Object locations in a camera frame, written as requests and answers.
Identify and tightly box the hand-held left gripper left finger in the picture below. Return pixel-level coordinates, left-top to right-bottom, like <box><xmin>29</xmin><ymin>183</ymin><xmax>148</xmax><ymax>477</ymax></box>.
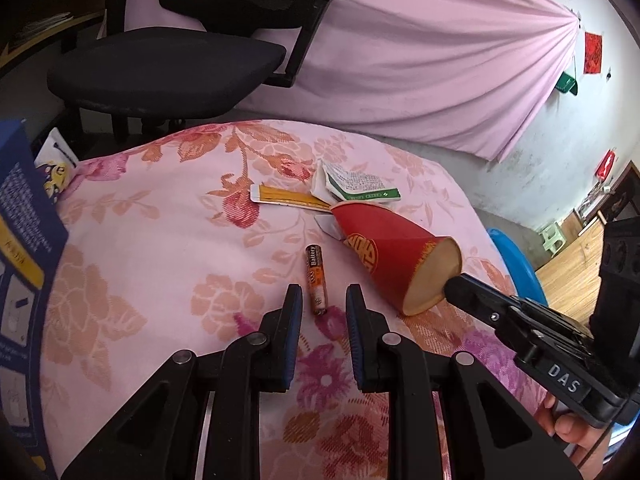
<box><xmin>60</xmin><ymin>284</ymin><xmax>304</xmax><ymax>480</ymax></box>

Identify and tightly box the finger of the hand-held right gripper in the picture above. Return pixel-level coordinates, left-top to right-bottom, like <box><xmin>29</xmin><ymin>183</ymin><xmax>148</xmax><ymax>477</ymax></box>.
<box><xmin>444</xmin><ymin>272</ymin><xmax>594</xmax><ymax>357</ymax></box>

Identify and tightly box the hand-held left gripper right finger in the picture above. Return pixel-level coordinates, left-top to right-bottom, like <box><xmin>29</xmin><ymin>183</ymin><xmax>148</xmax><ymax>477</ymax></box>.
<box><xmin>345</xmin><ymin>283</ymin><xmax>583</xmax><ymax>480</ymax></box>

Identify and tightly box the blue plastic basin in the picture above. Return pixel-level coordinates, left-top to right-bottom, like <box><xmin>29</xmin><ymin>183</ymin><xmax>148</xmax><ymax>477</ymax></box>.
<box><xmin>487</xmin><ymin>227</ymin><xmax>549</xmax><ymax>307</ymax></box>

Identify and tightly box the orange battery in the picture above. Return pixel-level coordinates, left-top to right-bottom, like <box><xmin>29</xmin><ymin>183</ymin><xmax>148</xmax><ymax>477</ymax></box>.
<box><xmin>306</xmin><ymin>244</ymin><xmax>328</xmax><ymax>316</ymax></box>

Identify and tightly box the red paper cup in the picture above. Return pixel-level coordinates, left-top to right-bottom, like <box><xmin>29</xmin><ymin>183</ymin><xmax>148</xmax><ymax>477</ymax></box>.
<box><xmin>330</xmin><ymin>200</ymin><xmax>462</xmax><ymax>317</ymax></box>

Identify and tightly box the yellow white strip packet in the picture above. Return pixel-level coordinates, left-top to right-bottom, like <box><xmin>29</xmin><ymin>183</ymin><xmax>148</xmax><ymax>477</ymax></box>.
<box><xmin>250</xmin><ymin>183</ymin><xmax>335</xmax><ymax>211</ymax></box>

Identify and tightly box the white green label packet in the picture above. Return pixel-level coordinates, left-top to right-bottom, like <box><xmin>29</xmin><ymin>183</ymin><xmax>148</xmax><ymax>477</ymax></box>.
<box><xmin>311</xmin><ymin>159</ymin><xmax>403</xmax><ymax>204</ymax></box>

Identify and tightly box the person's right hand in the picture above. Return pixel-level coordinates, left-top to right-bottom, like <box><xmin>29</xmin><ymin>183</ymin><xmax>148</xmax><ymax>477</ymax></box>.
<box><xmin>542</xmin><ymin>392</ymin><xmax>618</xmax><ymax>468</ymax></box>

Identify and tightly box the wooden cabinet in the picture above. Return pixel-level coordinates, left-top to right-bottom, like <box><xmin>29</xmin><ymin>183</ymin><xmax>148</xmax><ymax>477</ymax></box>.
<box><xmin>534</xmin><ymin>220</ymin><xmax>608</xmax><ymax>313</ymax></box>

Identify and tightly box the green plastic stool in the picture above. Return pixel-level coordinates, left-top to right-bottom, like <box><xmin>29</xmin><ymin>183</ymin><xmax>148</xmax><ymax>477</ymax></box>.
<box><xmin>537</xmin><ymin>219</ymin><xmax>567</xmax><ymax>257</ymax></box>

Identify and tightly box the pink floral blanket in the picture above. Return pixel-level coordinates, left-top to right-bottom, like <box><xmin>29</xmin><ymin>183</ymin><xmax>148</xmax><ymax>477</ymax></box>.
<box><xmin>37</xmin><ymin>119</ymin><xmax>551</xmax><ymax>480</ymax></box>

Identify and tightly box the red hanging ornament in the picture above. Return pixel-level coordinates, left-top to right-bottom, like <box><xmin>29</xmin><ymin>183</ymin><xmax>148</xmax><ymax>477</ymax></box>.
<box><xmin>596</xmin><ymin>149</ymin><xmax>617</xmax><ymax>179</ymax></box>

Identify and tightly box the pink hanging cloth sheet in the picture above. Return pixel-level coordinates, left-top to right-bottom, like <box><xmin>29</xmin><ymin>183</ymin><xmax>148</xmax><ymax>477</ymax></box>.
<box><xmin>122</xmin><ymin>0</ymin><xmax>581</xmax><ymax>163</ymax></box>

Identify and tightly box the blue cardboard box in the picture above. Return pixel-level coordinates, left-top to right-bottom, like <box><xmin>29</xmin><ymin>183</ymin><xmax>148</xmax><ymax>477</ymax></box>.
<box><xmin>0</xmin><ymin>119</ymin><xmax>70</xmax><ymax>480</ymax></box>

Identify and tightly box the white cartoon snack bag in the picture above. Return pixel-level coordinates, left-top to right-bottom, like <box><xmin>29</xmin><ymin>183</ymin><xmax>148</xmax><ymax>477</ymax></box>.
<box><xmin>34</xmin><ymin>127</ymin><xmax>80</xmax><ymax>202</ymax></box>

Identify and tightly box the black office chair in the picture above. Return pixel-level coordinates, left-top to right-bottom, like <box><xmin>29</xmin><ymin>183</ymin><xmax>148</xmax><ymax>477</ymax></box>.
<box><xmin>47</xmin><ymin>0</ymin><xmax>358</xmax><ymax>143</ymax></box>

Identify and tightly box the wooden shelf desk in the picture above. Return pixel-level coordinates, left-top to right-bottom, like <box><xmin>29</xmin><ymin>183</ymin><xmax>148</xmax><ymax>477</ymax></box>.
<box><xmin>0</xmin><ymin>0</ymin><xmax>126</xmax><ymax>76</ymax></box>

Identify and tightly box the stack of shelf papers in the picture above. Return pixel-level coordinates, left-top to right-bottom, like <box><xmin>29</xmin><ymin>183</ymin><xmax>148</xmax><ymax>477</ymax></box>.
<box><xmin>10</xmin><ymin>11</ymin><xmax>75</xmax><ymax>46</ymax></box>

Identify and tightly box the red paper wall decoration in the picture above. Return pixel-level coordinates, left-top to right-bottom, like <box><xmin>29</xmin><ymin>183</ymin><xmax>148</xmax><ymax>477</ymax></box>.
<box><xmin>584</xmin><ymin>32</ymin><xmax>604</xmax><ymax>75</ymax></box>

